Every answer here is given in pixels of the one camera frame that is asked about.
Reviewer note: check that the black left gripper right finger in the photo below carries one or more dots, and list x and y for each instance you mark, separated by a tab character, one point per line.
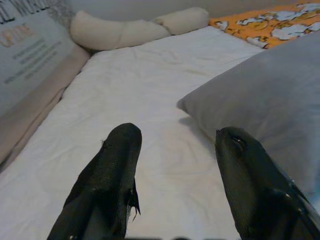
250	180

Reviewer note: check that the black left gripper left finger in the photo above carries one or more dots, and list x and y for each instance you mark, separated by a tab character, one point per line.
107	175

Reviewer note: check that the grey pillow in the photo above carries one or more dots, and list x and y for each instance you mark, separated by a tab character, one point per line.
262	100

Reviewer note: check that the yellow egg cartoon blanket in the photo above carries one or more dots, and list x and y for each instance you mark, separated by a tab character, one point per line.
262	25

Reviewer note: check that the white quilted mattress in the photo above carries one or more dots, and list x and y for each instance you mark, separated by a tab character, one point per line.
137	87

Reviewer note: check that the cream bolster pillow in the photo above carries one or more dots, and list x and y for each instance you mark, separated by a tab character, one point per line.
120	32

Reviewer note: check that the grey lace patterned cushion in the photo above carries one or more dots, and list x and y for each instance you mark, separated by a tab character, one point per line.
62	12

